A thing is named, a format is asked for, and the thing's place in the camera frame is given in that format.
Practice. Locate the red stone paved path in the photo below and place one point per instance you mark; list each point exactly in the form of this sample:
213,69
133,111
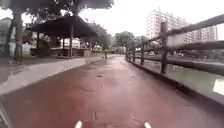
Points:
110,90

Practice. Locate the row of trees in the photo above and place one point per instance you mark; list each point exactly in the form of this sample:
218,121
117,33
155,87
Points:
125,39

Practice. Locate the dark wooden railing fence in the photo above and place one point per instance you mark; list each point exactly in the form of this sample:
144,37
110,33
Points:
164,46

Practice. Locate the dark roofed open shelter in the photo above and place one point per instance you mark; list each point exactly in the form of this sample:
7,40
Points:
63,28

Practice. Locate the tall pale apartment building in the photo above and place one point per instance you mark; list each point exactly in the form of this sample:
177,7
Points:
163,25

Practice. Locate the robot's own part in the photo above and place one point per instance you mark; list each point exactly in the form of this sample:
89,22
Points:
78,124
147,125

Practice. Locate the green canal water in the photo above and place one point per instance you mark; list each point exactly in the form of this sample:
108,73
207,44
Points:
186,75

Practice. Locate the short dark post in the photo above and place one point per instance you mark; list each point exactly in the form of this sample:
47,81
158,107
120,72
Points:
105,53

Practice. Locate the grey concrete kerb wall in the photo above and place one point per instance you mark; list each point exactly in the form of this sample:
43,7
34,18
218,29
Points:
36,72

